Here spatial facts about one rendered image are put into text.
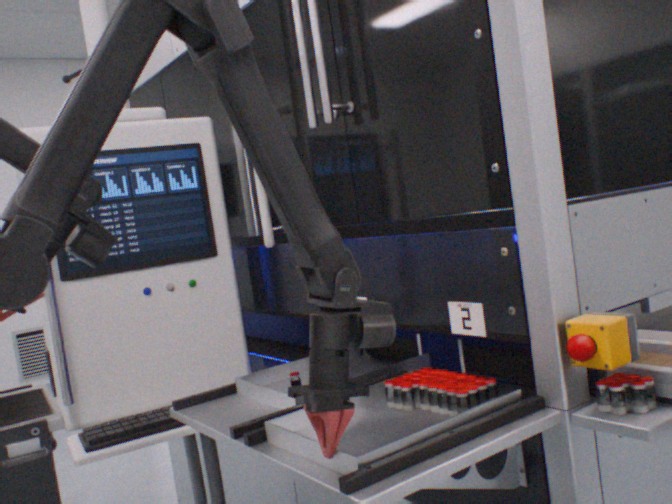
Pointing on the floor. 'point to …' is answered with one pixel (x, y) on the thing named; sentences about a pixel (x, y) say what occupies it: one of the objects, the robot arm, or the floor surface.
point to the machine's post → (544, 241)
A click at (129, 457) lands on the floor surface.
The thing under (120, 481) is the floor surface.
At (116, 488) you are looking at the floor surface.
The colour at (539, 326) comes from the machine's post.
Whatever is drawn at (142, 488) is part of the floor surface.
